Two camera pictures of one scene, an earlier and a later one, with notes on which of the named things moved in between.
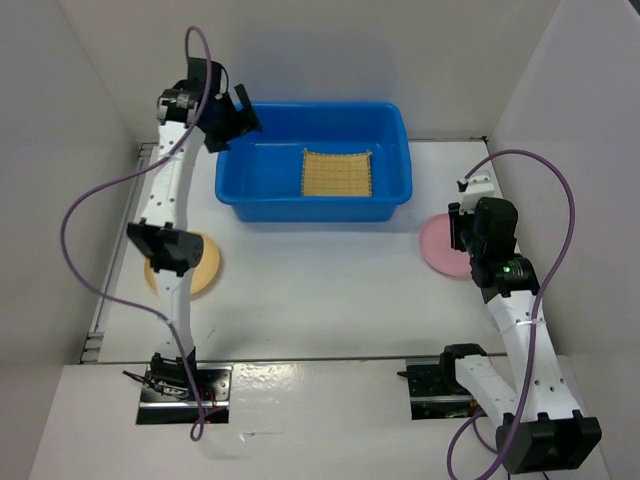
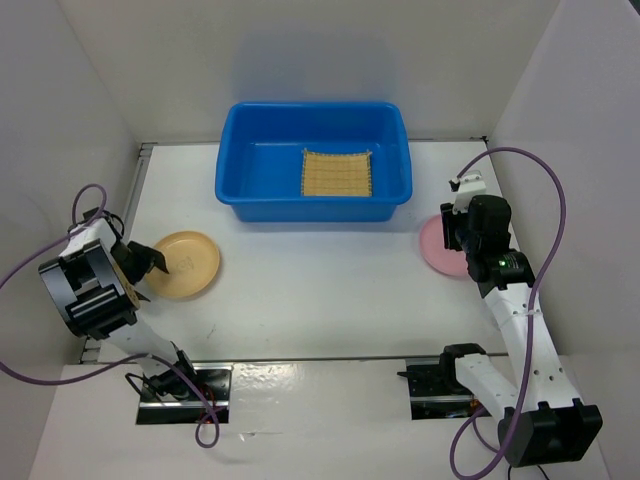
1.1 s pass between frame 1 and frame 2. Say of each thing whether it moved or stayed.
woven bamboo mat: stayed
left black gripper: moved
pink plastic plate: stayed
